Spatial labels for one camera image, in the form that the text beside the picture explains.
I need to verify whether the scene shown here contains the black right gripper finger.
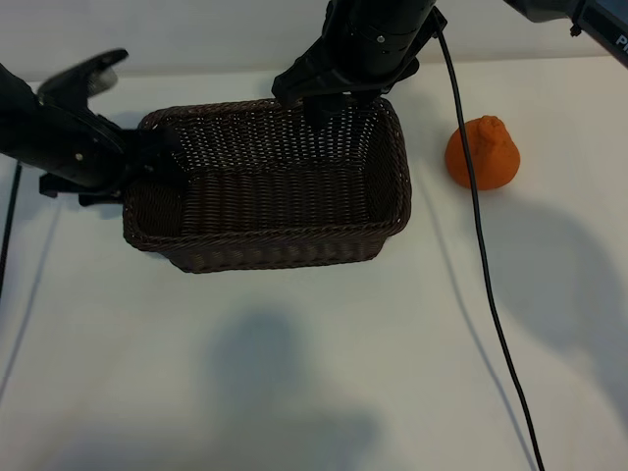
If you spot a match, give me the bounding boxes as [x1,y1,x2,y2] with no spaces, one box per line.
[272,41,384,108]
[301,92,350,131]

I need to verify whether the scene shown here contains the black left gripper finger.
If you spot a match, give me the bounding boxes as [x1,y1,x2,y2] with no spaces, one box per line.
[122,126,188,186]

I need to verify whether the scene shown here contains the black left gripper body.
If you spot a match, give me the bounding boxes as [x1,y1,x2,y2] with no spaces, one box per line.
[0,63,143,207]

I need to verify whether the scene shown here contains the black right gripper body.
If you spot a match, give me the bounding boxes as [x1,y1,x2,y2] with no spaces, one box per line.
[321,0,448,102]

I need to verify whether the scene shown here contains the dark brown woven basket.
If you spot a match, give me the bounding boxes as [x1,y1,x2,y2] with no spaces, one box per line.
[121,96,412,275]

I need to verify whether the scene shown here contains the orange fruit with knobbed top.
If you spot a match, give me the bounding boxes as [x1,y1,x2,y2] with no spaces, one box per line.
[444,114,522,191]

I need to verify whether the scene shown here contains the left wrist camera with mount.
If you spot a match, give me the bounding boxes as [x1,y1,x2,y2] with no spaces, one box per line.
[37,47,130,105]

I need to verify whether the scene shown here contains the thin black cable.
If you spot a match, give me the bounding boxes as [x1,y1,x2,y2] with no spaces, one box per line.
[0,164,24,300]

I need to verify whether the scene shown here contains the long black cable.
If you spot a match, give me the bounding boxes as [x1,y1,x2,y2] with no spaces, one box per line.
[431,13,547,471]

